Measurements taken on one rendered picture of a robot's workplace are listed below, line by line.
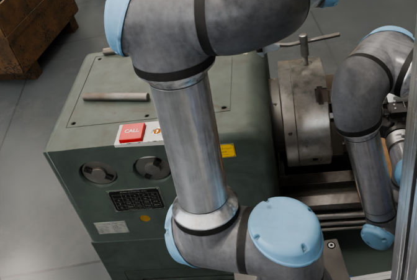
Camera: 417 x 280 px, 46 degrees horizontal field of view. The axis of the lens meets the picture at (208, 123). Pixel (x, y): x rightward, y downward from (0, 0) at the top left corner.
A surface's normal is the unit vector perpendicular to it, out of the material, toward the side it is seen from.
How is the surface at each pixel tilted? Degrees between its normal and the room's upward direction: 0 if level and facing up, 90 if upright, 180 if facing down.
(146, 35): 83
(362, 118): 73
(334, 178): 0
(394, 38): 15
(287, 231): 8
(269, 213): 8
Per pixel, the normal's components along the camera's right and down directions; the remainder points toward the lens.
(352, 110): -0.47, 0.30
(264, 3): 0.44, 0.11
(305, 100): -0.18, -0.18
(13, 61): -0.23, 0.66
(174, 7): -0.33, 0.17
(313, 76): -0.19, -0.58
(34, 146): -0.18, -0.75
